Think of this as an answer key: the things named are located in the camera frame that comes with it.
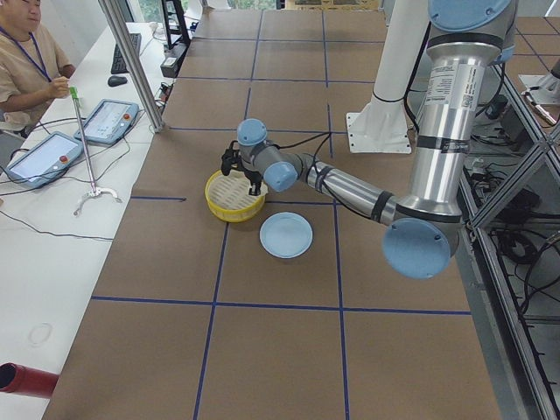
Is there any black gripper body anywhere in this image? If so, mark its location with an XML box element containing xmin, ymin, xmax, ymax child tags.
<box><xmin>244</xmin><ymin>170</ymin><xmax>263</xmax><ymax>185</ymax></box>

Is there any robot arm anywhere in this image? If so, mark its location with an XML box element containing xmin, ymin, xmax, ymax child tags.
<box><xmin>221</xmin><ymin>1</ymin><xmax>517</xmax><ymax>279</ymax></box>

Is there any yellow round steamer basket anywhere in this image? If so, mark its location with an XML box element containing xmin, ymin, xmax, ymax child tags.
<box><xmin>205</xmin><ymin>171</ymin><xmax>268</xmax><ymax>223</ymax></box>

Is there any light blue plate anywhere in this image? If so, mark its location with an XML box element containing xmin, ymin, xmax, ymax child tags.
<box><xmin>259</xmin><ymin>212</ymin><xmax>313</xmax><ymax>259</ymax></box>

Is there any black electronics box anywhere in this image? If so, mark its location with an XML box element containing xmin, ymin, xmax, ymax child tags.
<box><xmin>160</xmin><ymin>43</ymin><xmax>187</xmax><ymax>79</ymax></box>

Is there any brown paper table cover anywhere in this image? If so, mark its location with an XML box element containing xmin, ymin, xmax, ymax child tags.
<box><xmin>45</xmin><ymin>10</ymin><xmax>501</xmax><ymax>419</ymax></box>

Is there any far teach pendant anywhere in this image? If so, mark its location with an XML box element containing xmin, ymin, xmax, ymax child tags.
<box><xmin>83</xmin><ymin>99</ymin><xmax>139</xmax><ymax>145</ymax></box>

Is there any teach pendant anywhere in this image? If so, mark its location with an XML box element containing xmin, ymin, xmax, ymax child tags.
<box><xmin>83</xmin><ymin>99</ymin><xmax>139</xmax><ymax>145</ymax></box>
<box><xmin>5</xmin><ymin>131</ymin><xmax>84</xmax><ymax>188</ymax></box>

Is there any black computer mouse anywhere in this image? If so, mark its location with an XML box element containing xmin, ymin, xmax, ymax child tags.
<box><xmin>107</xmin><ymin>75</ymin><xmax>128</xmax><ymax>88</ymax></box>

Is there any black keyboard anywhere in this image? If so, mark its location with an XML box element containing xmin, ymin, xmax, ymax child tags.
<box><xmin>109</xmin><ymin>32</ymin><xmax>144</xmax><ymax>75</ymax></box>

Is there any reacher grabber stick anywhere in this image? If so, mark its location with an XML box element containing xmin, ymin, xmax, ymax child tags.
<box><xmin>69</xmin><ymin>87</ymin><xmax>122</xmax><ymax>217</ymax></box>

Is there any near teach pendant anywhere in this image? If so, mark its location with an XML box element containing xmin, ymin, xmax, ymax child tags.
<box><xmin>5</xmin><ymin>131</ymin><xmax>84</xmax><ymax>188</ymax></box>

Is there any seated person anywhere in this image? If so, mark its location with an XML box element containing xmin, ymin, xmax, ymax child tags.
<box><xmin>1</xmin><ymin>1</ymin><xmax>75</xmax><ymax>130</ymax></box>

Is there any red cylinder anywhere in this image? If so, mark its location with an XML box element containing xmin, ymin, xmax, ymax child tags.
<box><xmin>1</xmin><ymin>362</ymin><xmax>59</xmax><ymax>399</ymax></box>

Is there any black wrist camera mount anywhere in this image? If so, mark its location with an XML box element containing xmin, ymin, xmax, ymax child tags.
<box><xmin>220</xmin><ymin>140</ymin><xmax>242</xmax><ymax>176</ymax></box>

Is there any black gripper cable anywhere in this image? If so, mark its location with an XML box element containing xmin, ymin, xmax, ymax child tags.
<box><xmin>275</xmin><ymin>130</ymin><xmax>336</xmax><ymax>152</ymax></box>

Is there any white camera stand base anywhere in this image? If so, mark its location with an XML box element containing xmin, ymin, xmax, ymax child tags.
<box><xmin>346</xmin><ymin>0</ymin><xmax>430</xmax><ymax>154</ymax></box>

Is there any aluminium frame post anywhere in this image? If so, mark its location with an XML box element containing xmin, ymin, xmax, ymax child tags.
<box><xmin>98</xmin><ymin>0</ymin><xmax>165</xmax><ymax>133</ymax></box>

